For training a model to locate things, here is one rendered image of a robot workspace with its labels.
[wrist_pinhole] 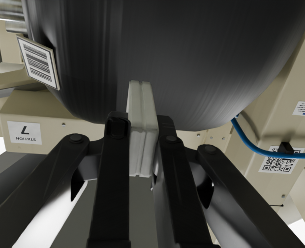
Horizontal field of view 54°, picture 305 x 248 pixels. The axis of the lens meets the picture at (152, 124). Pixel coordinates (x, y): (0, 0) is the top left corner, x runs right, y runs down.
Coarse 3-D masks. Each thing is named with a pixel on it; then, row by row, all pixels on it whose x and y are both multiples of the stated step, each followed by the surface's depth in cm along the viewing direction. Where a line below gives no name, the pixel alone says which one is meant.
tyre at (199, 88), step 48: (48, 0) 25; (96, 0) 24; (144, 0) 24; (192, 0) 24; (240, 0) 25; (288, 0) 25; (96, 48) 27; (144, 48) 27; (192, 48) 27; (240, 48) 28; (288, 48) 30; (96, 96) 33; (192, 96) 33; (240, 96) 33
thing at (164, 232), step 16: (160, 144) 14; (176, 144) 14; (160, 160) 13; (176, 160) 13; (160, 176) 13; (176, 176) 12; (192, 176) 12; (160, 192) 12; (176, 192) 11; (192, 192) 11; (160, 208) 12; (176, 208) 10; (192, 208) 10; (160, 224) 12; (176, 224) 10; (192, 224) 10; (160, 240) 11; (176, 240) 9; (192, 240) 9; (208, 240) 9
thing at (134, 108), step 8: (136, 88) 19; (128, 96) 19; (136, 96) 18; (128, 104) 18; (136, 104) 17; (128, 112) 17; (136, 112) 16; (136, 120) 15; (136, 128) 15; (136, 136) 15; (136, 144) 15; (136, 152) 15; (136, 160) 15; (136, 168) 16
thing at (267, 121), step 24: (288, 72) 51; (264, 96) 59; (288, 96) 54; (240, 120) 70; (264, 120) 58; (288, 120) 57; (240, 144) 68; (264, 144) 60; (240, 168) 67; (264, 192) 69; (288, 192) 69; (216, 240) 80
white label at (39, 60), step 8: (24, 40) 29; (24, 48) 30; (32, 48) 29; (40, 48) 28; (48, 48) 28; (24, 56) 31; (32, 56) 30; (40, 56) 29; (48, 56) 29; (32, 64) 31; (40, 64) 31; (48, 64) 30; (32, 72) 32; (40, 72) 32; (48, 72) 31; (56, 72) 31; (40, 80) 33; (48, 80) 32; (56, 80) 32; (56, 88) 33
